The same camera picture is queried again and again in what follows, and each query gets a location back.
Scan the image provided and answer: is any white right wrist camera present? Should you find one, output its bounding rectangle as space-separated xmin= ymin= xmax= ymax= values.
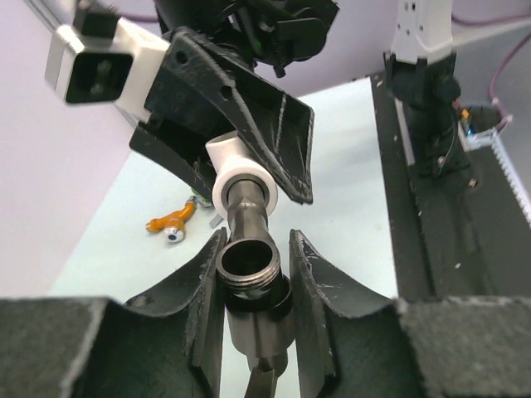
xmin=45 ymin=1 xmax=170 ymax=122

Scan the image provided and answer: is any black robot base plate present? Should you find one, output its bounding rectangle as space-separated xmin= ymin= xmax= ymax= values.
xmin=369 ymin=73 xmax=530 ymax=299

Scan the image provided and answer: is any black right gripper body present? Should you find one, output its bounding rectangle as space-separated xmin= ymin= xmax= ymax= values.
xmin=146 ymin=71 xmax=232 ymax=165

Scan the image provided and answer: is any brushed steel water faucet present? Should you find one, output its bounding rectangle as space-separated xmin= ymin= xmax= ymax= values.
xmin=217 ymin=180 xmax=295 ymax=397

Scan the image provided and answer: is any slotted grey cable duct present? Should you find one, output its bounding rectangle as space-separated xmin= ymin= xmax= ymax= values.
xmin=458 ymin=123 xmax=530 ymax=225

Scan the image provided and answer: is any green faucet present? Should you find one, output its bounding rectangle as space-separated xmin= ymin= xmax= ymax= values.
xmin=192 ymin=189 xmax=212 ymax=207

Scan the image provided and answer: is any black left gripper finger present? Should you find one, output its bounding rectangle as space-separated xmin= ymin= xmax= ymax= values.
xmin=289 ymin=230 xmax=530 ymax=397
xmin=1 ymin=229 xmax=227 ymax=397

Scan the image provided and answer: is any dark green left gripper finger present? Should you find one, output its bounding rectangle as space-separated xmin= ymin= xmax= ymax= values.
xmin=129 ymin=124 xmax=216 ymax=199
xmin=170 ymin=27 xmax=314 ymax=204

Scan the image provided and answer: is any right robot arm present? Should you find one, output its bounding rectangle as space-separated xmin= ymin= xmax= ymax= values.
xmin=130 ymin=1 xmax=339 ymax=204

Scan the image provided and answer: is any white plastic pipe tee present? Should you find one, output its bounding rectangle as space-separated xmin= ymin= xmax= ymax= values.
xmin=205 ymin=131 xmax=278 ymax=220

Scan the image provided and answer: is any orange faucet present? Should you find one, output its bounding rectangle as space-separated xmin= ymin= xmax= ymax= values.
xmin=145 ymin=196 xmax=197 ymax=245

